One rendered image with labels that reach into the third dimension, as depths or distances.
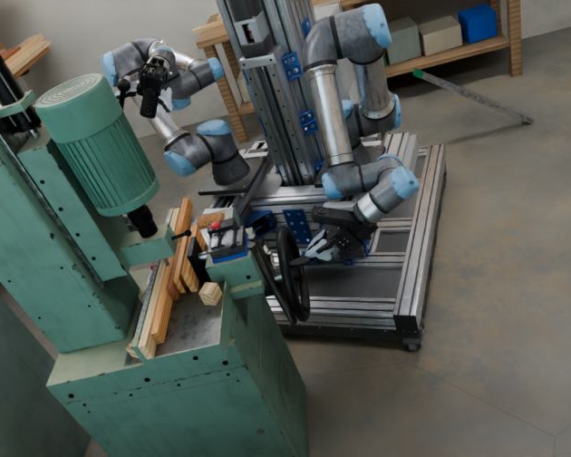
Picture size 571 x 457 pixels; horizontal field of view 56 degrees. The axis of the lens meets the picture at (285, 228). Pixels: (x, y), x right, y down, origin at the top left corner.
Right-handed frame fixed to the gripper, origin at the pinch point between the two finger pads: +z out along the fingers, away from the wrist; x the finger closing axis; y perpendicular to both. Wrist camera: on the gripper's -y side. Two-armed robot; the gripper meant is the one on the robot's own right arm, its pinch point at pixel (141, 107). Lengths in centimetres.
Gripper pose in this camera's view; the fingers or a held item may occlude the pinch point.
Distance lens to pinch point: 154.0
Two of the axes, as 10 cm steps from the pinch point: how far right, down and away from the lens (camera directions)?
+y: 2.9, -7.7, -5.7
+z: 0.2, 6.0, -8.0
